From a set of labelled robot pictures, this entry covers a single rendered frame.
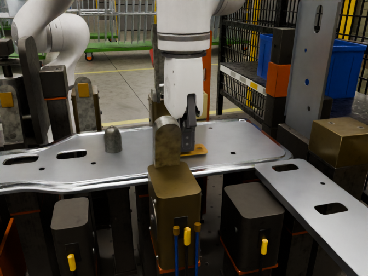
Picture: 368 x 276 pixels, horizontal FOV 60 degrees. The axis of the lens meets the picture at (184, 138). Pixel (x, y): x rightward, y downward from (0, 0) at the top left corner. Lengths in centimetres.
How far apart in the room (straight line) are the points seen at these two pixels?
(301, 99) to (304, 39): 12
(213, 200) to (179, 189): 60
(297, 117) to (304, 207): 30
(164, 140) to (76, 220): 16
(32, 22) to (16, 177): 59
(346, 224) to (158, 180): 25
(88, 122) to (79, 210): 31
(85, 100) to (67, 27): 43
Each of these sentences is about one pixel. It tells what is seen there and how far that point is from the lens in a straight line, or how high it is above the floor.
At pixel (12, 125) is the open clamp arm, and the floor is 102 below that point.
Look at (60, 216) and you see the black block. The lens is 49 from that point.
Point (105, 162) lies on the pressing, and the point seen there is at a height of 100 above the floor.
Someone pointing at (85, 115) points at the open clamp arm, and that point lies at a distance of 75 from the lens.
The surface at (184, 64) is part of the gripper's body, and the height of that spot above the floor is 117.
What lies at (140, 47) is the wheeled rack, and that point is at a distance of 742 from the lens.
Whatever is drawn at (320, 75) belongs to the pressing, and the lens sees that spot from 67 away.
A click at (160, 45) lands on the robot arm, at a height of 120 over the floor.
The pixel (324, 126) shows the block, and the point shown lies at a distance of 62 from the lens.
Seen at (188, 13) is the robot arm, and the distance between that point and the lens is 50.
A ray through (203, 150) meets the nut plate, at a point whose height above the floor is 101.
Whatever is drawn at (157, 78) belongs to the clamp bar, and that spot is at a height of 110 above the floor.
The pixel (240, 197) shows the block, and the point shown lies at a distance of 52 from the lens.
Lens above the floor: 127
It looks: 24 degrees down
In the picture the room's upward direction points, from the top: straight up
